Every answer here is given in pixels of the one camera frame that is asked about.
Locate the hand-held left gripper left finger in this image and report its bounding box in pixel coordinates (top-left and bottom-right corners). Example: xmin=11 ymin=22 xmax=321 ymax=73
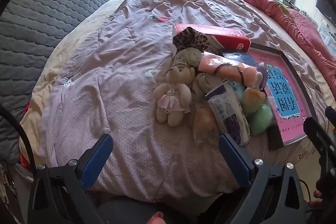
xmin=28 ymin=134 xmax=114 ymax=224

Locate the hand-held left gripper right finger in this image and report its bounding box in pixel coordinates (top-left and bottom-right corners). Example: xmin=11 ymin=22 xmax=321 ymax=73
xmin=215 ymin=134 xmax=311 ymax=224

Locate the cream teddy bear plush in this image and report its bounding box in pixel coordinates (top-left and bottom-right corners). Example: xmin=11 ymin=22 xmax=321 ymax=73
xmin=153 ymin=56 xmax=196 ymax=127

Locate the green striped cloth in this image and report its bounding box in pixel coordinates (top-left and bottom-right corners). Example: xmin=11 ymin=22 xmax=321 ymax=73
xmin=275 ymin=0 xmax=292 ymax=15

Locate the white drawer cabinet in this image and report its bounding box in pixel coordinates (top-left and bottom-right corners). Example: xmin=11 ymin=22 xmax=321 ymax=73
xmin=317 ymin=24 xmax=336 ymax=49

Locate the pink quilt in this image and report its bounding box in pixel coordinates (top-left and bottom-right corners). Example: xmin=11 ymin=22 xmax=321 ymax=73
xmin=243 ymin=0 xmax=336 ymax=88

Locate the pink book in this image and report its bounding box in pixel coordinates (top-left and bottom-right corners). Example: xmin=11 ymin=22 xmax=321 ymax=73
xmin=249 ymin=49 xmax=311 ymax=146

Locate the cream bed sheet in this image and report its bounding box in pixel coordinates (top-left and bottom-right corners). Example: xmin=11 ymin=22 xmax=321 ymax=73
xmin=19 ymin=0 xmax=297 ymax=169

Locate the dark shallow box tray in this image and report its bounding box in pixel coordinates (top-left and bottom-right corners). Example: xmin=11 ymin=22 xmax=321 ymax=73
xmin=248 ymin=43 xmax=316 ymax=151

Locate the black television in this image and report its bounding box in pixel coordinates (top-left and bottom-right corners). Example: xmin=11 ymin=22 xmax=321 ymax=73
xmin=315 ymin=0 xmax=336 ymax=28

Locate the yellow plush toy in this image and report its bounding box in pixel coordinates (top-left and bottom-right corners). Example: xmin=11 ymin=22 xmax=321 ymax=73
xmin=241 ymin=87 xmax=266 ymax=117

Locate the red tissue pack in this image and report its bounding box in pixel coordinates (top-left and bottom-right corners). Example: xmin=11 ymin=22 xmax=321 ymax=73
xmin=173 ymin=24 xmax=251 ymax=52

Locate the white plastic packet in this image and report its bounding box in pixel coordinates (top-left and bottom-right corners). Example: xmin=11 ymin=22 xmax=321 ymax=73
xmin=205 ymin=81 xmax=251 ymax=147

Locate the peach towel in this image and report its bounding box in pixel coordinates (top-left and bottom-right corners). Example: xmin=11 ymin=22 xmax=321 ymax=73
xmin=198 ymin=51 xmax=263 ymax=83

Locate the black hair band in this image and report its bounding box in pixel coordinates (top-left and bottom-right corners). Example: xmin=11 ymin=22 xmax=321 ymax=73
xmin=213 ymin=63 xmax=244 ymax=85

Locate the peach fluffy pompom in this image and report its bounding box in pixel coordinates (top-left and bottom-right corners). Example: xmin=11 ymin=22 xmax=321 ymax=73
xmin=192 ymin=105 xmax=218 ymax=141

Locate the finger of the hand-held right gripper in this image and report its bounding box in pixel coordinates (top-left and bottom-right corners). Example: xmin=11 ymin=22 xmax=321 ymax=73
xmin=303 ymin=117 xmax=336 ymax=161
xmin=325 ymin=106 xmax=336 ymax=126

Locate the grey quilted headboard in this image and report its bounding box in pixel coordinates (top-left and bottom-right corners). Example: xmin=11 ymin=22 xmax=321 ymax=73
xmin=0 ymin=0 xmax=127 ymax=161

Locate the leopard print cloth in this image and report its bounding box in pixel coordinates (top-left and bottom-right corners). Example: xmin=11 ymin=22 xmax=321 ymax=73
xmin=172 ymin=27 xmax=210 ymax=52

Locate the black cable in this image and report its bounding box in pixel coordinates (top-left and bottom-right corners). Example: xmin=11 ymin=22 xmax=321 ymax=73
xmin=0 ymin=105 xmax=36 ymax=180

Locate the lilac printed duvet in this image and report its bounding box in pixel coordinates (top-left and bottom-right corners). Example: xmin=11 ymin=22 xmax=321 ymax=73
xmin=39 ymin=0 xmax=336 ymax=203

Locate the person's right hand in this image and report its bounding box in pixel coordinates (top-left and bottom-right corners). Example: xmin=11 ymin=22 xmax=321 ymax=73
xmin=308 ymin=189 xmax=327 ymax=211

